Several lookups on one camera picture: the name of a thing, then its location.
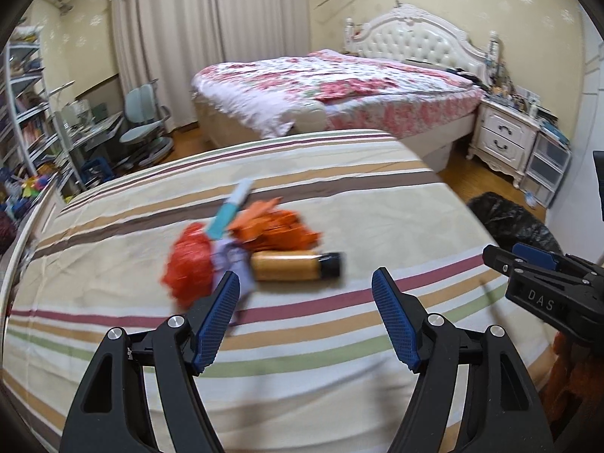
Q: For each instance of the plastic drawer unit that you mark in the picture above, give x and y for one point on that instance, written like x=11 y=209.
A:
x=547 y=160

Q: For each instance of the white storage box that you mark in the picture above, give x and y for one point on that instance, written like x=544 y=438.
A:
x=439 y=155

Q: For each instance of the amber bottle with black cap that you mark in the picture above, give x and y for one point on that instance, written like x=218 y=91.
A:
x=288 y=266

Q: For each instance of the white bookshelf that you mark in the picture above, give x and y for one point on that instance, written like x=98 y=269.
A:
x=28 y=113

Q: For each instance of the pile of bedside items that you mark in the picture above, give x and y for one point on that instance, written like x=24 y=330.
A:
x=514 y=94

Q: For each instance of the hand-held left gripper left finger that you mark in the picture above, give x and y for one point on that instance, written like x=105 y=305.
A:
x=217 y=321

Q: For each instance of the white nightstand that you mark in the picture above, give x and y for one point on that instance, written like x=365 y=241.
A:
x=502 y=132

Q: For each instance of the black bagged trash bin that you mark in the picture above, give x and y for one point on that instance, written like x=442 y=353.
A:
x=509 y=222

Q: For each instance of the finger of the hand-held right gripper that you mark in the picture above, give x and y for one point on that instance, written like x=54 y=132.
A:
x=495 y=257
x=533 y=255

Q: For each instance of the small red foam fruit net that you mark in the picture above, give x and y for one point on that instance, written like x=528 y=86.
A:
x=188 y=264

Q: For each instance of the orange wrapper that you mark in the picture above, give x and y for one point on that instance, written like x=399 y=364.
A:
x=278 y=229

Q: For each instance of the teal and white tube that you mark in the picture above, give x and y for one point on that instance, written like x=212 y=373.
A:
x=231 y=207

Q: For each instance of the white wooden bed rail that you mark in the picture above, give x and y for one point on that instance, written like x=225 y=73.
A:
x=33 y=226

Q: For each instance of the study desk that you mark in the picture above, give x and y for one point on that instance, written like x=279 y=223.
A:
x=92 y=132

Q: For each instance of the small white blue object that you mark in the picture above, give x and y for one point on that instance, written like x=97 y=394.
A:
x=531 y=199

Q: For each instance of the white wardrobe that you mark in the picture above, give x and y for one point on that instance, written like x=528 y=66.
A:
x=585 y=104

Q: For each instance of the bed with floral quilt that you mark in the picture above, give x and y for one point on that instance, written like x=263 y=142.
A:
x=415 y=37

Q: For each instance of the purple paper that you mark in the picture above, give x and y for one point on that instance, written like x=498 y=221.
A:
x=231 y=259

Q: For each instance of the floral quilt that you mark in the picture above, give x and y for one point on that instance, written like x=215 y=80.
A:
x=330 y=80

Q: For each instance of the beige curtain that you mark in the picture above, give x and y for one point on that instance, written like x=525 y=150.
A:
x=264 y=9
x=165 y=42

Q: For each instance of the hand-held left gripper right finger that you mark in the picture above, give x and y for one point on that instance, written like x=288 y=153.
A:
x=396 y=325

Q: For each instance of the pile of colourful toys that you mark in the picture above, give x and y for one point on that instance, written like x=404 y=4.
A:
x=28 y=188

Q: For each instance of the grey blue desk chair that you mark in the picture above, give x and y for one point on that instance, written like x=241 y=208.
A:
x=141 y=113

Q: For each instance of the round white cushion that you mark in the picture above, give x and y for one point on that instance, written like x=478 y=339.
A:
x=309 y=118

